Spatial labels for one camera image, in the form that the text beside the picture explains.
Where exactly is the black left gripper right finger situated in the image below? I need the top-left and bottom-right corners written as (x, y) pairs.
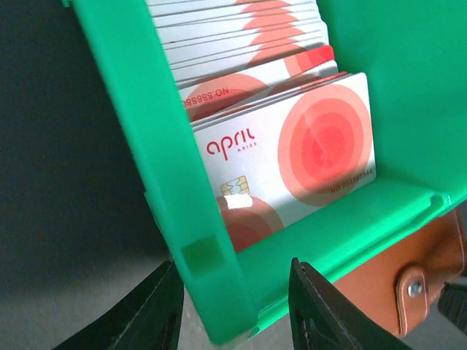
top-left (288, 257), bottom-right (409, 350)

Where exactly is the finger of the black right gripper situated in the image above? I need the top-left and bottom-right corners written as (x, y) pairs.
top-left (437, 284), bottom-right (467, 328)

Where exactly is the stack of white red cards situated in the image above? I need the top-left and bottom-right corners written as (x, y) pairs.
top-left (144, 0), bottom-right (351, 125)

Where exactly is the brown leather card holder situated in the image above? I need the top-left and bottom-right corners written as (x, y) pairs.
top-left (334, 209), bottom-right (466, 338)

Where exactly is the green bin with red cards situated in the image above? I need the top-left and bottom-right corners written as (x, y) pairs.
top-left (70, 1), bottom-right (466, 346)

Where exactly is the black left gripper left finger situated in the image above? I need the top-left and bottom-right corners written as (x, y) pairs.
top-left (56, 260), bottom-right (184, 349)

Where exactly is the white red front card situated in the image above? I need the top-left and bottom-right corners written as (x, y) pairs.
top-left (194, 72), bottom-right (377, 252)

